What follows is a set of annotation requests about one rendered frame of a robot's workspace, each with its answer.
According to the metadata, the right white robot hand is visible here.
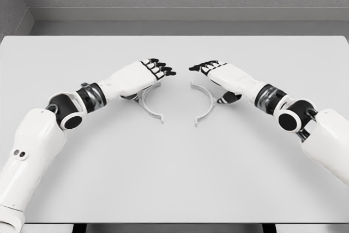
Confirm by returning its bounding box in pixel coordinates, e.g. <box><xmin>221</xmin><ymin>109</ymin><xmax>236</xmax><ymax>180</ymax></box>
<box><xmin>188</xmin><ymin>59</ymin><xmax>263</xmax><ymax>105</ymax></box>

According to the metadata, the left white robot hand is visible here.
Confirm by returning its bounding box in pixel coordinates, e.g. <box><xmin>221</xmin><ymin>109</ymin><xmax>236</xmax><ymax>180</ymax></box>
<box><xmin>109</xmin><ymin>57</ymin><xmax>177</xmax><ymax>103</ymax></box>

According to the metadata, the white half-ring pipe clamp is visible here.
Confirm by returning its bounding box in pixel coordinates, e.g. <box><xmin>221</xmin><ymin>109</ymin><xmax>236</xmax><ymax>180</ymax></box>
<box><xmin>190</xmin><ymin>79</ymin><xmax>227</xmax><ymax>128</ymax></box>
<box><xmin>134</xmin><ymin>81</ymin><xmax>166</xmax><ymax>124</ymax></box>

